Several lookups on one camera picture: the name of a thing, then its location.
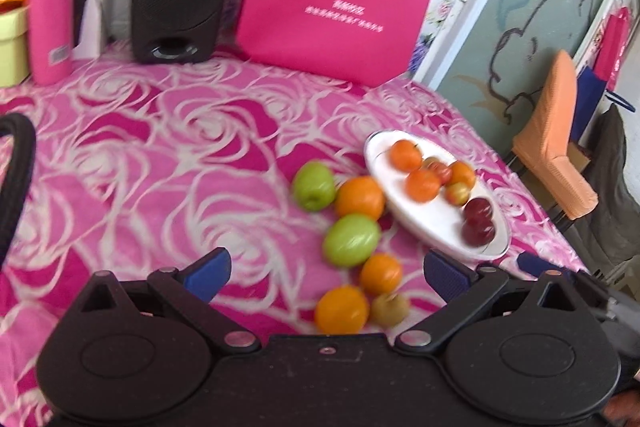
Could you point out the white ceramic plate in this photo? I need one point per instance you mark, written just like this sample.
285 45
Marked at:
435 223

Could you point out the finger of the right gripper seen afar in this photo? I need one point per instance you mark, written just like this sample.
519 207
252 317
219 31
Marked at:
604 300

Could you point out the yellow orange mandarin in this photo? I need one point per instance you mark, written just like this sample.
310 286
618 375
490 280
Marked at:
342 311

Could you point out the red tomato-like fruit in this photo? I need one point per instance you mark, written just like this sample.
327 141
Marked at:
439 168

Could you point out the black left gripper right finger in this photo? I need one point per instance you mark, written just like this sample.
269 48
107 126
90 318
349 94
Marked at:
528 352

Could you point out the orange chair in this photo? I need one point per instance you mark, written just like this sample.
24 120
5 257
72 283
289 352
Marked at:
542 145

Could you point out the green apple near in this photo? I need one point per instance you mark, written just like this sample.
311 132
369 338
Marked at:
351 241

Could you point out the small brownish green fruit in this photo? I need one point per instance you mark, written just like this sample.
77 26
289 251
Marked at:
387 311

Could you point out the red yellow small fruit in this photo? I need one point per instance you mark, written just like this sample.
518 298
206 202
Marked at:
457 194

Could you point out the green apple far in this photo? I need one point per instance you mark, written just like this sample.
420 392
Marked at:
313 186

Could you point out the dark red plum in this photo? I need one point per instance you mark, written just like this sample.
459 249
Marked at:
478 208
478 231

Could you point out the small orange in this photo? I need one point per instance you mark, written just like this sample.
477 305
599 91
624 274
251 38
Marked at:
422 185
405 156

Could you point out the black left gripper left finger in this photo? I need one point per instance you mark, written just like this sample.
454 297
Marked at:
142 350

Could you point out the pink thermos bottle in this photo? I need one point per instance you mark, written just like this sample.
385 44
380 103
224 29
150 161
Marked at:
50 40

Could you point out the orange beside far apple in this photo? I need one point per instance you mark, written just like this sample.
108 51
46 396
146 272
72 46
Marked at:
360 195

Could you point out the orange under plate edge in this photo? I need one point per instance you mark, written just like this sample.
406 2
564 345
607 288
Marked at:
380 275

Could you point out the light green cardboard box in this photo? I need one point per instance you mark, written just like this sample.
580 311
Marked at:
14 63

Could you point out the green apple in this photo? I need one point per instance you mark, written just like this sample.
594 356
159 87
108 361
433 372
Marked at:
351 241
313 186

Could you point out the large front orange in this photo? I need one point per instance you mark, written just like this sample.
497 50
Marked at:
462 172

